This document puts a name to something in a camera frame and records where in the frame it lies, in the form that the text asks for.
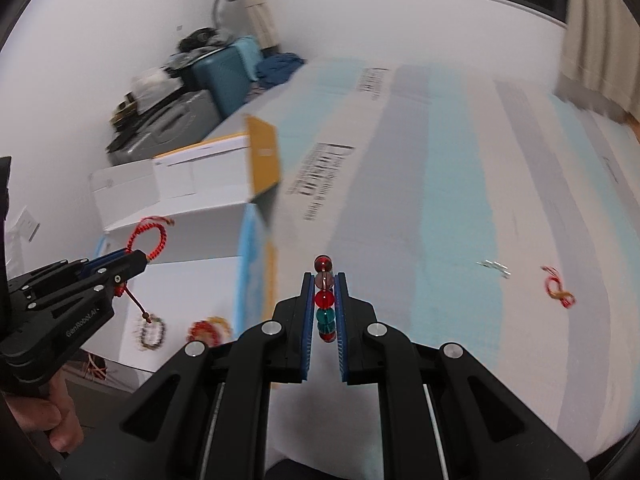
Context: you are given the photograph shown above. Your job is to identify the narrow beige curtain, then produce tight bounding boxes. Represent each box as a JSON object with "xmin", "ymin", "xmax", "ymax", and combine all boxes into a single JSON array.
[{"xmin": 227, "ymin": 0, "xmax": 283, "ymax": 51}]

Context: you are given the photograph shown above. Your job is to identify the yellow bead bracelet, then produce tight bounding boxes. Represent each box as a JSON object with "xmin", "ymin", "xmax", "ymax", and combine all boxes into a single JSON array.
[{"xmin": 202, "ymin": 316, "xmax": 235, "ymax": 336}]

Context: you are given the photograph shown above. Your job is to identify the multicolour glass bead bracelet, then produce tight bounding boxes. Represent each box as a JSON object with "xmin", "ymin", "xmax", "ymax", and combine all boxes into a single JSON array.
[{"xmin": 313, "ymin": 255, "xmax": 337, "ymax": 343}]

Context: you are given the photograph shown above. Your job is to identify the grey suitcase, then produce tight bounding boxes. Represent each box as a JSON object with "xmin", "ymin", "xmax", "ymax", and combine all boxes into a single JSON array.
[{"xmin": 107, "ymin": 90, "xmax": 221, "ymax": 166}]

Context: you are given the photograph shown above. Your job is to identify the striped bed sheet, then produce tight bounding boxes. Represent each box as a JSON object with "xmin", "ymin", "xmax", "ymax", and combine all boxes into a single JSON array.
[{"xmin": 200, "ymin": 57, "xmax": 640, "ymax": 461}]

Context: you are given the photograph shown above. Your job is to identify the orange cable bundle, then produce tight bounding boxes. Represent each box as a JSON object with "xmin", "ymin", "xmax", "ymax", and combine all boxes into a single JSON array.
[{"xmin": 82, "ymin": 355, "xmax": 108, "ymax": 381}]

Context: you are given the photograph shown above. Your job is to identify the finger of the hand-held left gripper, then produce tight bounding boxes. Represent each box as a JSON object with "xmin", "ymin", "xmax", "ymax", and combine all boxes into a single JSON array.
[
  {"xmin": 7, "ymin": 249, "xmax": 133, "ymax": 295},
  {"xmin": 25, "ymin": 251, "xmax": 150, "ymax": 313}
]

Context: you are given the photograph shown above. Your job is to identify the black bag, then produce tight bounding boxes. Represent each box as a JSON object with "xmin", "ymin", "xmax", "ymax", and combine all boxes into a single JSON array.
[{"xmin": 175, "ymin": 27, "xmax": 233, "ymax": 56}]

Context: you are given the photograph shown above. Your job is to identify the brown bead bracelet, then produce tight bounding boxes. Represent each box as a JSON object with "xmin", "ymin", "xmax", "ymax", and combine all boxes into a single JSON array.
[{"xmin": 140, "ymin": 316, "xmax": 167, "ymax": 351}]

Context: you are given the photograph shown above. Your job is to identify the red bead bracelet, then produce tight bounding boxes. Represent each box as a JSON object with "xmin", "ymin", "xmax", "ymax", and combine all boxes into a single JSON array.
[{"xmin": 187, "ymin": 321, "xmax": 223, "ymax": 348}]

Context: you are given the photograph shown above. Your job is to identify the red cord bracelet gold charm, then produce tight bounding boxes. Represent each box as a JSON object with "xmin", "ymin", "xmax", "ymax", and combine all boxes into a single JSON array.
[
  {"xmin": 541, "ymin": 265, "xmax": 577, "ymax": 308},
  {"xmin": 114, "ymin": 216, "xmax": 176, "ymax": 323}
]

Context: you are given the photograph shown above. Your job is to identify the white plastic bag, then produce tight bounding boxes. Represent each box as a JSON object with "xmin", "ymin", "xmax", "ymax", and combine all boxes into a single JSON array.
[{"xmin": 132, "ymin": 67, "xmax": 173, "ymax": 98}]

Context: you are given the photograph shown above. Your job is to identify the person's left hand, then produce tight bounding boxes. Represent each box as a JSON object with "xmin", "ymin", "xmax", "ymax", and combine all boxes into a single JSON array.
[{"xmin": 0, "ymin": 375, "xmax": 86, "ymax": 453}]

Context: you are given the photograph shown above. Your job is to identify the wide beige curtain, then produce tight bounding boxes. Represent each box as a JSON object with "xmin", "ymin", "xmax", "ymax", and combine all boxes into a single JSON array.
[{"xmin": 554, "ymin": 0, "xmax": 640, "ymax": 121}]

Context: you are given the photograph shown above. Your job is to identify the blue clothes pile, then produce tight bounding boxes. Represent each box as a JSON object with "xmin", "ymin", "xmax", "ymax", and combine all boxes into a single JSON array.
[{"xmin": 256, "ymin": 52, "xmax": 306, "ymax": 86}]

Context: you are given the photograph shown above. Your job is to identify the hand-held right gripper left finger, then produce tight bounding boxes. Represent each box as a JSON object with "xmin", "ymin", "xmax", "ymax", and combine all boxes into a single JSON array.
[{"xmin": 59, "ymin": 271, "xmax": 318, "ymax": 480}]

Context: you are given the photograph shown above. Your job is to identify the white wall socket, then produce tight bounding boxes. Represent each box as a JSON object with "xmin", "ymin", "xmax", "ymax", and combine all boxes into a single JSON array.
[{"xmin": 10, "ymin": 205, "xmax": 41, "ymax": 241}]

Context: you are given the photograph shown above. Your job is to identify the white cardboard box yellow flap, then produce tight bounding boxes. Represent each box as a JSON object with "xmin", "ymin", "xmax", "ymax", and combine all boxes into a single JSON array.
[{"xmin": 89, "ymin": 114, "xmax": 285, "ymax": 386}]

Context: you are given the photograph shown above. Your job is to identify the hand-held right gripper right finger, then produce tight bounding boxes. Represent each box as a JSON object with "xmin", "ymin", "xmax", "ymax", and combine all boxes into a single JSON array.
[{"xmin": 334, "ymin": 271, "xmax": 591, "ymax": 480}]

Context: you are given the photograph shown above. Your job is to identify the teal suitcase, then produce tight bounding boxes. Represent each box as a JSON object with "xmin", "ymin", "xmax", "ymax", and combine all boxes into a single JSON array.
[{"xmin": 192, "ymin": 37, "xmax": 263, "ymax": 121}]

